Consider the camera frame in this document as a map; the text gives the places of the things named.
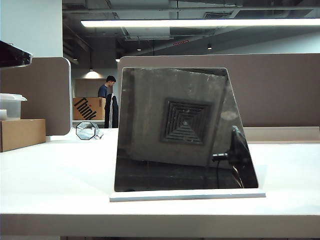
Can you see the clear plastic storage container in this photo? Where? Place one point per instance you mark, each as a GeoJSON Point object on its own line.
{"type": "Point", "coordinates": [13, 106]}

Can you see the white pendant lamp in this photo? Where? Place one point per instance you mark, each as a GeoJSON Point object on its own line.
{"type": "Point", "coordinates": [92, 74]}

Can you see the small white plastic block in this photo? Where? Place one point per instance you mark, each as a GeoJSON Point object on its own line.
{"type": "Point", "coordinates": [3, 114]}

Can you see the cardboard box with Think print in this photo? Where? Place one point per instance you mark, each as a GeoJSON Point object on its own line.
{"type": "Point", "coordinates": [97, 110]}

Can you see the tan desk tray ledge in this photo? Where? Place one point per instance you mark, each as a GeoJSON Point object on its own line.
{"type": "Point", "coordinates": [282, 135]}

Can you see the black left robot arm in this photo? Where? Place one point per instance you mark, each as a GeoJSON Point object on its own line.
{"type": "Point", "coordinates": [12, 56]}

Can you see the square mirror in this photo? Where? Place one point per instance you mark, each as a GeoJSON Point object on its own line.
{"type": "Point", "coordinates": [155, 140]}

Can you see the red ceiling sign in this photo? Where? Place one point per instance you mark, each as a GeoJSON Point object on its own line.
{"type": "Point", "coordinates": [180, 43]}

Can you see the black jacket on chair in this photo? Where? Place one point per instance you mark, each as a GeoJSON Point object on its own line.
{"type": "Point", "coordinates": [113, 112]}

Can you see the brown rounded desk partition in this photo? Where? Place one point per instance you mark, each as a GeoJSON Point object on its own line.
{"type": "Point", "coordinates": [42, 92]}

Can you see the octagonal glass terrarium black frame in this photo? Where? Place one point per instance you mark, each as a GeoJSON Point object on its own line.
{"type": "Point", "coordinates": [85, 130]}

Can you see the crumpled clear plastic wrap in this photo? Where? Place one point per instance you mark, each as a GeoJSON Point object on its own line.
{"type": "Point", "coordinates": [99, 135]}

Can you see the person in dark blue shirt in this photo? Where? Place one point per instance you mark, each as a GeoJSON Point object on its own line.
{"type": "Point", "coordinates": [103, 90]}

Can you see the long white ceiling light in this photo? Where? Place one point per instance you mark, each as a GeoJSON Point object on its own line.
{"type": "Point", "coordinates": [200, 22]}

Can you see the black ceiling spotlight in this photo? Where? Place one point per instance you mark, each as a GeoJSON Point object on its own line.
{"type": "Point", "coordinates": [209, 46]}

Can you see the plain brown cardboard box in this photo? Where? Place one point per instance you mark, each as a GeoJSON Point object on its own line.
{"type": "Point", "coordinates": [22, 133]}

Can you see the brown wide desk partition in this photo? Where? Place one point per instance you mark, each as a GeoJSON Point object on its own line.
{"type": "Point", "coordinates": [275, 90]}

